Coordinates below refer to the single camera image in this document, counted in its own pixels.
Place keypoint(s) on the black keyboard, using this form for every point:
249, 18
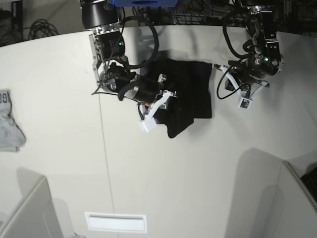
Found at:
310, 181

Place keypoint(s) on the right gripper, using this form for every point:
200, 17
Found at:
147, 90

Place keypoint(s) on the black T-shirt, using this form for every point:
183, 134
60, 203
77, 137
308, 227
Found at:
190, 80

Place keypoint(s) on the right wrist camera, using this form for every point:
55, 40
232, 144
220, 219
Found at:
147, 125

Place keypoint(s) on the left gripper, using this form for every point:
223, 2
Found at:
241, 74

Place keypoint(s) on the blue box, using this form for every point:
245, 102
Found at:
150, 3

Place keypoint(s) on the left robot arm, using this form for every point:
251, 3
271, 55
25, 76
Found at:
262, 55

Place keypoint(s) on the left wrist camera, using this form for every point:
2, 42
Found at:
245, 103

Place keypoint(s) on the black power strip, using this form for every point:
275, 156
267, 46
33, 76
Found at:
234, 22

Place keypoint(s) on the white partition panel left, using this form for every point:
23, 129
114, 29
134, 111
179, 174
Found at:
34, 216

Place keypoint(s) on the grey folded garment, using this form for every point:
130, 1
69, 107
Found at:
11, 136

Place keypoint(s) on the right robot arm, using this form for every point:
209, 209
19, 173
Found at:
113, 73

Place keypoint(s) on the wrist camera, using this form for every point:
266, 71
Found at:
147, 125
245, 103

